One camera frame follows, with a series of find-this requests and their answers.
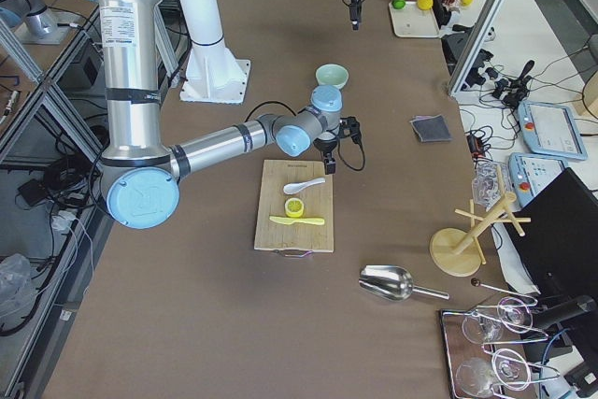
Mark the black monitor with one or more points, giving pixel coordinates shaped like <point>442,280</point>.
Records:
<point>559,249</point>

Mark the green lime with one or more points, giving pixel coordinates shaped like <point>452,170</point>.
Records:
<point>398,4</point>

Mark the wooden mug tree stand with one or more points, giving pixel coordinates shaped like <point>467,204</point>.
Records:
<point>458,253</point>

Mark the cream rabbit tray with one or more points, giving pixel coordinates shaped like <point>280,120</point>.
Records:
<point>412,22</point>

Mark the blue teach pendant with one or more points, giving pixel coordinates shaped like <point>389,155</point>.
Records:
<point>551,130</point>
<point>532,173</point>

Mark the yellow plastic knife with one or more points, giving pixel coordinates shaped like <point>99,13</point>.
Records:
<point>289,221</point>

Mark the lemon half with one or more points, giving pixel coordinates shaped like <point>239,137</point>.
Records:
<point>294,207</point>

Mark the blue teach pendant near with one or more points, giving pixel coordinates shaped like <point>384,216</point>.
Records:
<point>532,173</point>

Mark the aluminium frame post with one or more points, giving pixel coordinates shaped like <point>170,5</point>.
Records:
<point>473,45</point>

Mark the grey folded cloth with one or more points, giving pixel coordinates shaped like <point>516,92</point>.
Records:
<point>430,129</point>

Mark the mint green bowl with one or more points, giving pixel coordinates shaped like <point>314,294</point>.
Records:
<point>333,75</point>

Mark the whole yellow lemon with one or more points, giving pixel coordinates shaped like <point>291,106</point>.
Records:
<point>425,5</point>

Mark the bamboo cutting board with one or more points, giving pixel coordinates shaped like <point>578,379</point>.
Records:
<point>317,203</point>

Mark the steel scoop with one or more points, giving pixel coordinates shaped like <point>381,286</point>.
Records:
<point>393,282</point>

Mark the blue teach pendant far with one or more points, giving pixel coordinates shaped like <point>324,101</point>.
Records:
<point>551,130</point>

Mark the wine glass rack tray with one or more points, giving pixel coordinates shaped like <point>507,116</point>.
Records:
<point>484,354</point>

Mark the white ceramic spoon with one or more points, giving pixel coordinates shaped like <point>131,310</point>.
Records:
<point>296,187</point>

